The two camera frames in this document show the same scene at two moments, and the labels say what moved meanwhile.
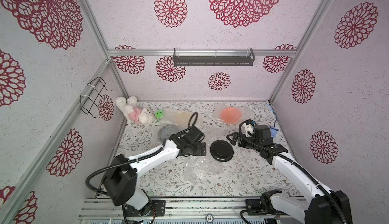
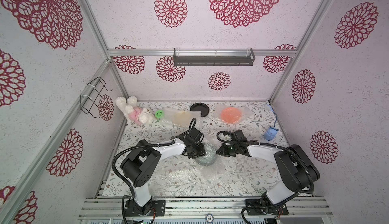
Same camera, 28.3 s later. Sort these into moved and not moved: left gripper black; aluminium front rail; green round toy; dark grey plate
Moved: dark grey plate
Not moved: left gripper black; green round toy; aluminium front rail
